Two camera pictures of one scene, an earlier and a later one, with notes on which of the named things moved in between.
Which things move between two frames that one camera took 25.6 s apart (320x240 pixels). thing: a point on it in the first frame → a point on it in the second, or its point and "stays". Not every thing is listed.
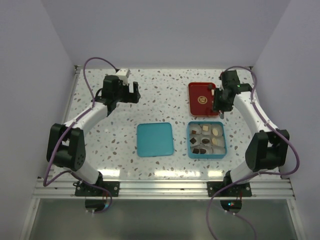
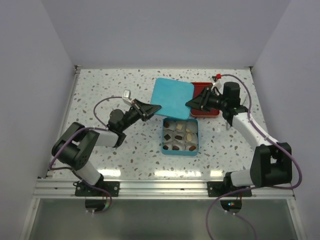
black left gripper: [130, 97] → [145, 111]
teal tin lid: [154, 139] → [172, 95]
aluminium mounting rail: [262, 188] stays
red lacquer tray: [201, 100] stays
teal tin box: [206, 156] → [180, 136]
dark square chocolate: [193, 140] → [167, 137]
